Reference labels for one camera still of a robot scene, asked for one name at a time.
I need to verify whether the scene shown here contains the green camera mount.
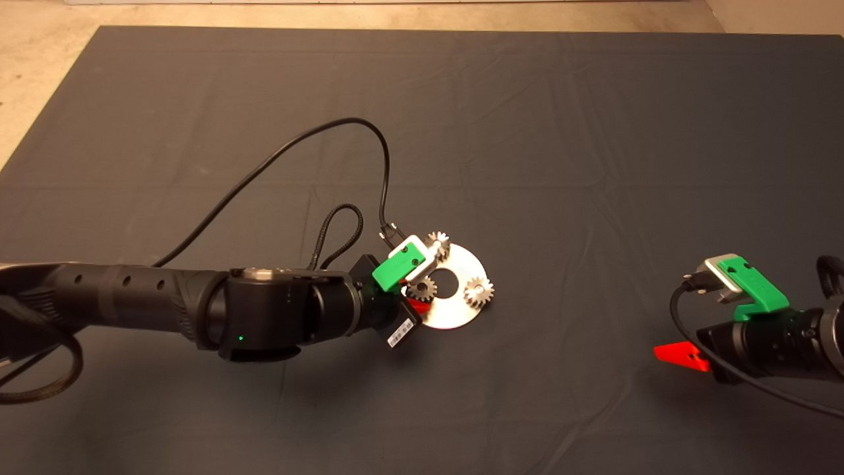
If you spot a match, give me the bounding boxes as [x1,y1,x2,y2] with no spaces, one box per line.
[373,241,429,291]
[717,256,790,322]

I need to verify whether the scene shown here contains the round metal carrier plate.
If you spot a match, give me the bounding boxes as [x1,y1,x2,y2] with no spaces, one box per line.
[412,243,489,329]

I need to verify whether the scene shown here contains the black right camera cable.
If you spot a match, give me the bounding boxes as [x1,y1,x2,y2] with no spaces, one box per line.
[670,274,844,420]

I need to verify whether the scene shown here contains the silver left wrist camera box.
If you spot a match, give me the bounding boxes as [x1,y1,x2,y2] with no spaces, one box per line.
[389,234,439,284]

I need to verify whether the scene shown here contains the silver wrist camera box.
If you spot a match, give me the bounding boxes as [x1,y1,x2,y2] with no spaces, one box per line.
[389,234,439,284]
[702,254,742,304]

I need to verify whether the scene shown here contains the green left camera mount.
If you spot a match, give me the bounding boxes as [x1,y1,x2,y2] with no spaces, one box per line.
[373,241,429,291]

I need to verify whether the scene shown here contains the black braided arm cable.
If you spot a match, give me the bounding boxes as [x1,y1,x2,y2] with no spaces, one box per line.
[0,317,84,404]

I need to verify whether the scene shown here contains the black left camera cable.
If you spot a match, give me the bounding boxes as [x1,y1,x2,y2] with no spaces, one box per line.
[153,117,406,268]

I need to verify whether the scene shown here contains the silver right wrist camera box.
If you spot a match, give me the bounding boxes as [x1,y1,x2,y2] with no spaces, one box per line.
[702,254,742,304]

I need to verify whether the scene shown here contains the green right camera mount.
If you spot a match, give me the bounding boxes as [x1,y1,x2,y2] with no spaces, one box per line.
[717,256,790,322]

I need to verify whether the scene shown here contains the black camera cable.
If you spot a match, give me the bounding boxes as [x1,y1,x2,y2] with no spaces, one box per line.
[153,117,406,268]
[670,274,844,420]

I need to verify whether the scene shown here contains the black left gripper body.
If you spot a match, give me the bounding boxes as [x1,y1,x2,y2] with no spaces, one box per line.
[349,254,423,350]

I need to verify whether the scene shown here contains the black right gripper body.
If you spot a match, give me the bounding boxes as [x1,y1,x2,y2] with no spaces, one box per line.
[697,310,825,385]

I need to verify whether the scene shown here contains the dark grey table cloth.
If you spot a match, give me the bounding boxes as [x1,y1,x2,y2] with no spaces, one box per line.
[0,26,844,475]

